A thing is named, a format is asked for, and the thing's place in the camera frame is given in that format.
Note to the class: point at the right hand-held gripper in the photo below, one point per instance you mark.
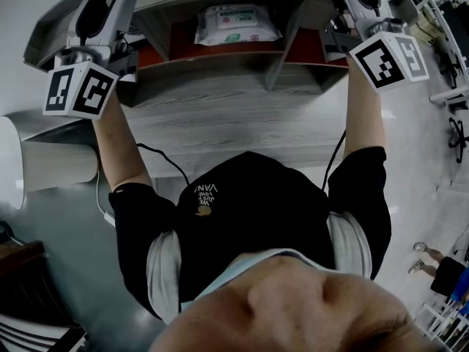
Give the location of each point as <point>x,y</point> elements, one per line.
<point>384,61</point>

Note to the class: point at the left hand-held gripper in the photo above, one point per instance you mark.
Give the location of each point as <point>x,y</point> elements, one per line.
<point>80,90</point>

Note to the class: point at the grey wooden shelf unit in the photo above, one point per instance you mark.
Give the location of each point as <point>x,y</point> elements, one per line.
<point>220,64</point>

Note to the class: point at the person's right forearm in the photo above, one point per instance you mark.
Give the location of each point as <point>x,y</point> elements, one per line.
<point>366,116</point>

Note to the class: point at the person's left forearm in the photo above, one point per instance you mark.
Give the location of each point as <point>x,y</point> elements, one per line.
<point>121,149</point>

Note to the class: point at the white wet wipes packet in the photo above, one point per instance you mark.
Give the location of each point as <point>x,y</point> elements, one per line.
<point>238,26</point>

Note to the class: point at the black office chair base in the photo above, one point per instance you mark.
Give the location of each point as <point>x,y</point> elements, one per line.
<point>459,139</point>

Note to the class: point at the white power adapter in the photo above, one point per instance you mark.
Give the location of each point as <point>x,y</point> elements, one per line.
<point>109,219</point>

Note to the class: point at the person's black t-shirt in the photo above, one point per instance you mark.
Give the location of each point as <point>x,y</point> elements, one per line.
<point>256,215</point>

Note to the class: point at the dark wooden chair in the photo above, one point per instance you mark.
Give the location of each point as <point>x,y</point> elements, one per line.
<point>29,284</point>

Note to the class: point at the light blue face mask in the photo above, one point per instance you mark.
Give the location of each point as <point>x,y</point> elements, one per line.
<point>220,281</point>

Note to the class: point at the person's face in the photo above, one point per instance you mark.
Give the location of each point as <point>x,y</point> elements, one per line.
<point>293,314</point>

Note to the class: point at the white slatted bench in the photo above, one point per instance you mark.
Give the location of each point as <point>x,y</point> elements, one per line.
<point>36,337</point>

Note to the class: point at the white metal rack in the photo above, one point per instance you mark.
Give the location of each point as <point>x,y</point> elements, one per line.
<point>443,321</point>

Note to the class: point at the white table frame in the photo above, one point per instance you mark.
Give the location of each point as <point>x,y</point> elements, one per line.
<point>448,97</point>

